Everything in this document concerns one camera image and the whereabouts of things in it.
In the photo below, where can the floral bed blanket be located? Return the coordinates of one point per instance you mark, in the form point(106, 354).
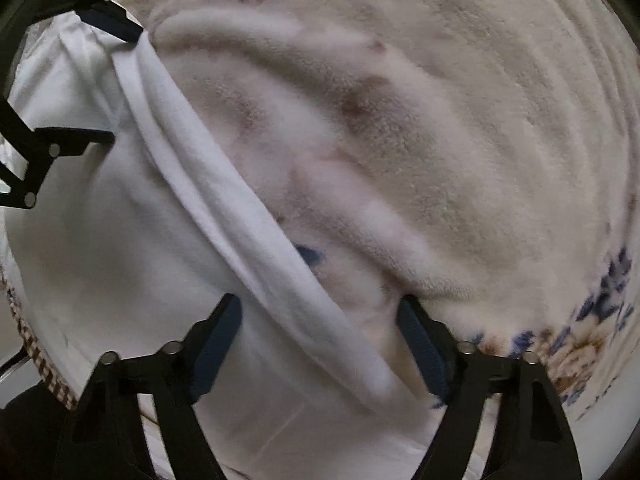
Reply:
point(548, 198)

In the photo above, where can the white pants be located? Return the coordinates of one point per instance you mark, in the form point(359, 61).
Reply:
point(292, 162)

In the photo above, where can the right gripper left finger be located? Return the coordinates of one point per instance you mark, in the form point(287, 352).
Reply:
point(107, 431)

